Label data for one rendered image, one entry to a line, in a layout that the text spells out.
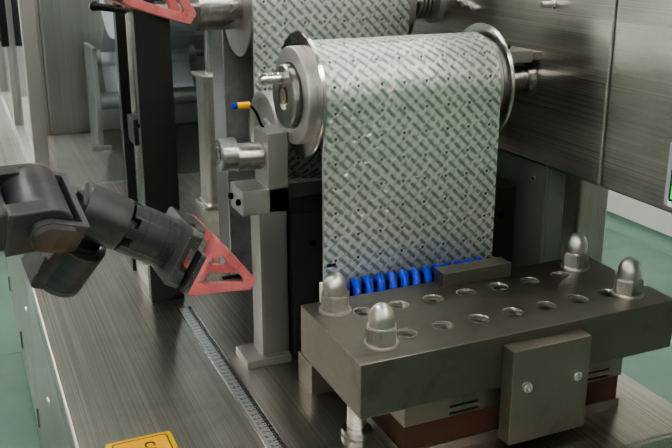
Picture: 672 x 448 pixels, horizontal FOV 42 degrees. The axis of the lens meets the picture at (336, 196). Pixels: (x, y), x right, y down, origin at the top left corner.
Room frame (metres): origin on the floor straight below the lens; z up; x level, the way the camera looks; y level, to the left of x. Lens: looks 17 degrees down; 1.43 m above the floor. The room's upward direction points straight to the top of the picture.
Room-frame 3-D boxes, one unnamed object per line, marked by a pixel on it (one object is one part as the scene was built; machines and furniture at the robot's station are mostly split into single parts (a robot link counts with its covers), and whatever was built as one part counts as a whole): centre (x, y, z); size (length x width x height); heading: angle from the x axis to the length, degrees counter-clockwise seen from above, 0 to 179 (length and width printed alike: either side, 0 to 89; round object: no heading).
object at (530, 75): (1.14, -0.22, 1.25); 0.07 x 0.04 x 0.04; 114
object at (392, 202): (1.02, -0.09, 1.11); 0.23 x 0.01 x 0.18; 114
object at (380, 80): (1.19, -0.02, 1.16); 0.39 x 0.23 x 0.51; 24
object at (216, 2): (1.24, 0.17, 1.34); 0.06 x 0.06 x 0.06; 24
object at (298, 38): (1.02, 0.04, 1.25); 0.15 x 0.01 x 0.15; 24
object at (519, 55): (1.14, -0.23, 1.28); 0.06 x 0.05 x 0.02; 114
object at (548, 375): (0.84, -0.23, 0.97); 0.10 x 0.03 x 0.11; 114
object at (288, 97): (1.02, 0.05, 1.25); 0.07 x 0.02 x 0.07; 24
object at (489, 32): (1.12, -0.19, 1.25); 0.15 x 0.01 x 0.15; 24
